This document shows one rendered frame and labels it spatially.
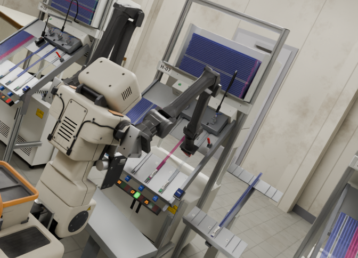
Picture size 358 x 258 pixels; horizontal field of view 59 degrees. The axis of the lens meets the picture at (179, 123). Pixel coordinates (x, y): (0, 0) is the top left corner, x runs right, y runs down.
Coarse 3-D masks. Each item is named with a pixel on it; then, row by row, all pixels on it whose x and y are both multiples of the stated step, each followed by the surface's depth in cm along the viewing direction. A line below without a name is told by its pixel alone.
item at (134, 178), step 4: (104, 156) 202; (124, 168) 196; (124, 172) 199; (128, 172) 194; (132, 176) 194; (136, 180) 193; (140, 180) 191; (140, 184) 195; (144, 184) 189; (148, 188) 189; (152, 188) 187; (152, 192) 190; (156, 192) 185; (160, 196) 184; (164, 196) 184; (164, 200) 186; (168, 200) 182; (168, 204) 186
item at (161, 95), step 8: (152, 88) 236; (160, 88) 235; (168, 88) 235; (144, 96) 232; (152, 96) 231; (160, 96) 231; (168, 96) 230; (176, 96) 230; (160, 104) 226; (184, 120) 217; (176, 128) 213; (224, 128) 210; (176, 136) 210; (200, 136) 208; (208, 136) 208; (216, 136) 207; (200, 144) 205; (200, 152) 202
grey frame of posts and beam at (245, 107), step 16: (176, 32) 235; (288, 32) 200; (272, 64) 205; (192, 80) 227; (256, 96) 210; (240, 128) 215; (224, 160) 221; (208, 192) 227; (160, 240) 187; (176, 256) 240
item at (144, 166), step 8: (144, 152) 204; (128, 160) 202; (136, 160) 201; (144, 160) 201; (152, 160) 200; (160, 160) 200; (128, 168) 198; (136, 168) 198; (144, 168) 197; (152, 168) 197; (160, 168) 197; (168, 168) 196; (136, 176) 195; (144, 176) 194; (152, 176) 194; (160, 176) 193; (168, 176) 193; (176, 176) 193; (184, 176) 192; (152, 184) 191; (160, 184) 190; (168, 184) 190; (176, 184) 190; (168, 192) 187
